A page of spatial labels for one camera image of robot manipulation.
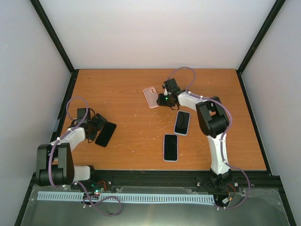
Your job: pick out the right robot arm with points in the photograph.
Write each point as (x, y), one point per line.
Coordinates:
(213, 122)

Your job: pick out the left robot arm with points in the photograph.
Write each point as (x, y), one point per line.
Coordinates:
(55, 165)

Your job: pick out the light blue phone case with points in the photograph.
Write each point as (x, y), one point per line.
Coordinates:
(187, 133)

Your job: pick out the lavender phone case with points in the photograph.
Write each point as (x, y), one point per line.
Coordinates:
(177, 160)

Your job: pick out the left black frame post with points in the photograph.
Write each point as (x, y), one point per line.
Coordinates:
(52, 34)

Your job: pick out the pink phone case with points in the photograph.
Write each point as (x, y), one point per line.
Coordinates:
(151, 97)

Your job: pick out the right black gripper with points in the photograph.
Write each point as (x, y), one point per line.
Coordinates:
(160, 101)

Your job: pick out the black frame post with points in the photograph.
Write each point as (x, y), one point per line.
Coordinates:
(52, 34)
(278, 4)

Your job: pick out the light blue cable duct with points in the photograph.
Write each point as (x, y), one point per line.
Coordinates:
(203, 199)

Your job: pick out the right black frame post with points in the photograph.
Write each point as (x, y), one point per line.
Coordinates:
(278, 4)

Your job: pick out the small green led board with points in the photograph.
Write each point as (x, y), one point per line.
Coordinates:
(98, 191)

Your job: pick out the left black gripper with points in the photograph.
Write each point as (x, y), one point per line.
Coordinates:
(99, 124)

